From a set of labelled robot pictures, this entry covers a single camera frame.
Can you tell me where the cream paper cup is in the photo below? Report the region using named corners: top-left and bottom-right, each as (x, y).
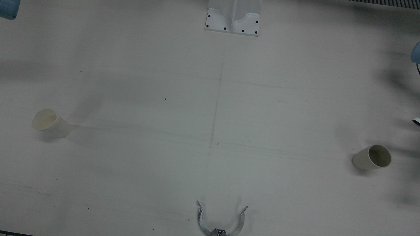
top-left (32, 109), bottom-right (73, 139)
top-left (352, 145), bottom-right (392, 170)

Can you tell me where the dark ribbed grille panel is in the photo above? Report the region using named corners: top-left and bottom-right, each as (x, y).
top-left (348, 0), bottom-right (420, 10)

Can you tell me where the metal claw grabber tool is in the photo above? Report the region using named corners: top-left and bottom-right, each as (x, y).
top-left (197, 200), bottom-right (248, 236)

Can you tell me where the white metal mounting bracket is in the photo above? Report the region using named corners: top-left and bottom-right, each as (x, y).
top-left (205, 0), bottom-right (262, 37)

